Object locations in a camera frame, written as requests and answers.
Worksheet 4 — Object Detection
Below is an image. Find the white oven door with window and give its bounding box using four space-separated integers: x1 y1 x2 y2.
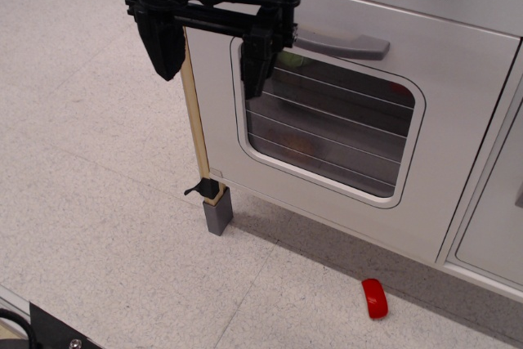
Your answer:
187 0 521 262

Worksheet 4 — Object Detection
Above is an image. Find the green toy inside oven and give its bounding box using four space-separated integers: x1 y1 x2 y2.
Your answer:
278 51 306 69

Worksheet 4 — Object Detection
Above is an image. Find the wooden corner post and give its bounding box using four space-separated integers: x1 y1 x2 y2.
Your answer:
179 30 210 178

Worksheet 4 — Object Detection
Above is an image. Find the black cable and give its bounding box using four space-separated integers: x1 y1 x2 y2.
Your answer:
0 307 37 349

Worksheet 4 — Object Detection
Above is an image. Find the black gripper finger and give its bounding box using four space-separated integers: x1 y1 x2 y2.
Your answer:
240 32 282 99
135 10 185 81

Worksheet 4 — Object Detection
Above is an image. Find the grey oven door handle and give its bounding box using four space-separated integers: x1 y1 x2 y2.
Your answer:
293 27 391 60

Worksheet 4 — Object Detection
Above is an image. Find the black cable tie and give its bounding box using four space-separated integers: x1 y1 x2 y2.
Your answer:
184 177 220 199

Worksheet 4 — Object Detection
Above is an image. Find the red toy piece on floor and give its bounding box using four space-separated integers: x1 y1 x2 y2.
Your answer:
361 279 389 320

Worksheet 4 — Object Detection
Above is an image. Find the grey post foot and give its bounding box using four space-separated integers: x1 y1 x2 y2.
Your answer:
203 187 234 236

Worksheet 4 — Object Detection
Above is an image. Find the brown cookie toy inside oven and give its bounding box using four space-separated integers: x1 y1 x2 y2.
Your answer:
285 135 315 155

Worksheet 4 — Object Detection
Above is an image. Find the white toy kitchen cabinet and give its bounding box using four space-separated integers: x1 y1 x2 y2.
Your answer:
181 0 522 301

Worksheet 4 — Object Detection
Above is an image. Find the white right cabinet door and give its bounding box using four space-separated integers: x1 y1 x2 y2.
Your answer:
445 78 523 280

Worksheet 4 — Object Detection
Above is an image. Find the black base plate with screw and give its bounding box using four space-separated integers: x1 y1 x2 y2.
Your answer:
29 302 102 349

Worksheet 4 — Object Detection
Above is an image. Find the red toy inside oven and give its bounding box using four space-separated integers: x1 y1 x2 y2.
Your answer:
389 82 411 96

